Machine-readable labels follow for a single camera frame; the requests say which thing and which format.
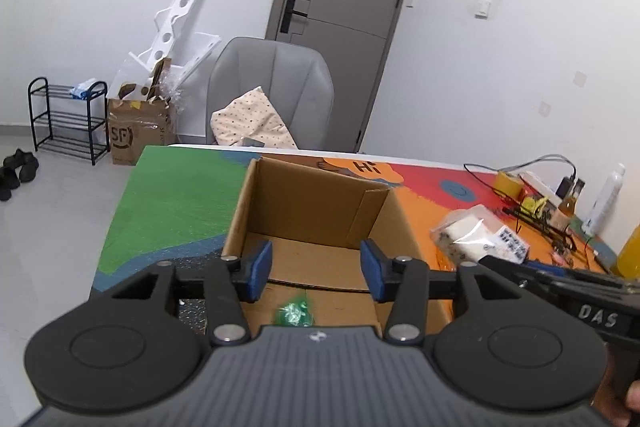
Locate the person's right hand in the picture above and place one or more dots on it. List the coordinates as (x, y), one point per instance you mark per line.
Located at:
(617, 411)

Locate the yellow plastic bag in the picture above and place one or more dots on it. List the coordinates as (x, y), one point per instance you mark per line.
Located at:
(537, 208)

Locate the black wire stand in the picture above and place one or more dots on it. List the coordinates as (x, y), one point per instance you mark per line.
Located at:
(565, 244)

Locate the small amber glass bottle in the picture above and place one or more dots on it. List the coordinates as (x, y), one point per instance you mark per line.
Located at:
(560, 220)

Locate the grey padded chair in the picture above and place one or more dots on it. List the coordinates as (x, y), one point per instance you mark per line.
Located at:
(296, 80)

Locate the cream dotted cushion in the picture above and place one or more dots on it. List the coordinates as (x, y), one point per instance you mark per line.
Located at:
(250, 119)

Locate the brown SF paper bag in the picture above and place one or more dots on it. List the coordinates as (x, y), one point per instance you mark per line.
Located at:
(139, 110)

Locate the brown cardboard box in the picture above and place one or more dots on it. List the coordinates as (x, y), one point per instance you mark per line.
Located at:
(316, 215)

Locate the black metal shoe rack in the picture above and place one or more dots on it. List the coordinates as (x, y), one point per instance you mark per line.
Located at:
(67, 124)

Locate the black shoes on floor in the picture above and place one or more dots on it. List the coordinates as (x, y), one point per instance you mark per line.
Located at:
(19, 168)

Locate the white wall light switch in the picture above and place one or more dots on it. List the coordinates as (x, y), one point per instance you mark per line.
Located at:
(483, 9)

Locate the white perforated shelf board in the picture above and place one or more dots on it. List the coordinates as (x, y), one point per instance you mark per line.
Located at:
(175, 40)

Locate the colourful cat table mat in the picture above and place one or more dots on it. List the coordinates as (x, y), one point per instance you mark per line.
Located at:
(183, 202)

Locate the green snack packet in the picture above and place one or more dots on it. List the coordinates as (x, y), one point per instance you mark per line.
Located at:
(294, 313)

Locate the yellow tape roll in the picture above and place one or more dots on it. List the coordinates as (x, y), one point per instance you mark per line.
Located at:
(508, 185)

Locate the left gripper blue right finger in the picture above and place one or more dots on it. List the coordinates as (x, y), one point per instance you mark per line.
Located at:
(381, 273)

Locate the white spray bottle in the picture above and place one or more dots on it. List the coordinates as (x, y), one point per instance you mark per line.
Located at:
(605, 201)

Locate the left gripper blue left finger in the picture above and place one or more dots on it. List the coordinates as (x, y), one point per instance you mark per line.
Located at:
(254, 272)

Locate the black charger plug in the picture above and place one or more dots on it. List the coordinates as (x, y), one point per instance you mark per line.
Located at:
(565, 186)

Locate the grey room door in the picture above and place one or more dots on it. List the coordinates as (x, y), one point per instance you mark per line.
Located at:
(345, 26)

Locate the white power strip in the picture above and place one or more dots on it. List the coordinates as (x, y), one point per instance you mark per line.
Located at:
(536, 184)

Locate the black white seaweed snack pack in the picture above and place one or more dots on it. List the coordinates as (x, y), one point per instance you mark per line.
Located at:
(474, 233)

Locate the orange juice bottle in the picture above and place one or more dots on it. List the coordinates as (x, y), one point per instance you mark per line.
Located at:
(628, 260)

